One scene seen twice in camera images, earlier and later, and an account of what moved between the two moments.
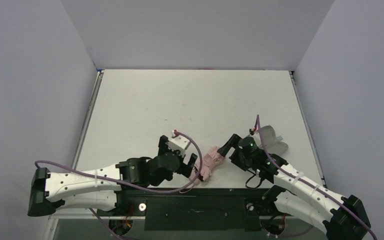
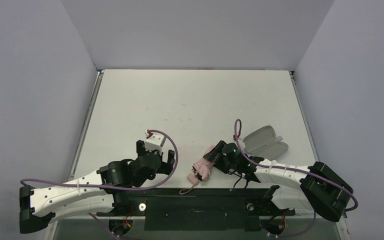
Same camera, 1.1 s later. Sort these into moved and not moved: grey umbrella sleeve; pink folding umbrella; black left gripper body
Moved: black left gripper body
Not moved: grey umbrella sleeve; pink folding umbrella
